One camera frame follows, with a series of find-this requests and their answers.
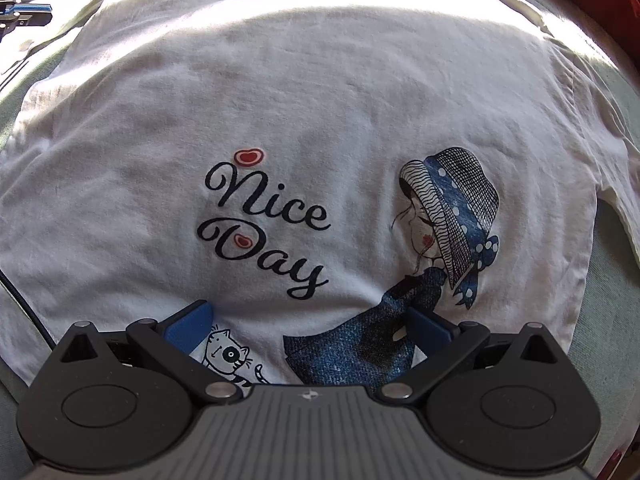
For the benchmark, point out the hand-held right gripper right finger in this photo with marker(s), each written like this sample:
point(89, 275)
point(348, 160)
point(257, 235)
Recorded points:
point(425, 330)

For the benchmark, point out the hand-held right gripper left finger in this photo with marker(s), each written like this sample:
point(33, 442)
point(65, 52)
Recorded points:
point(190, 327)

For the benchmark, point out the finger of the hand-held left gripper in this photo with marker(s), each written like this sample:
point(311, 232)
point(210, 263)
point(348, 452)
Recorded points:
point(32, 8)
point(30, 18)

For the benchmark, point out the white printed t-shirt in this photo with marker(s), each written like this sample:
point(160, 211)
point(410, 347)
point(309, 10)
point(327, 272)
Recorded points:
point(325, 110)

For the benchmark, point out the green checked bed cover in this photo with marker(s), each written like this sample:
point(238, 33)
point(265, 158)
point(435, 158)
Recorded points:
point(617, 310)

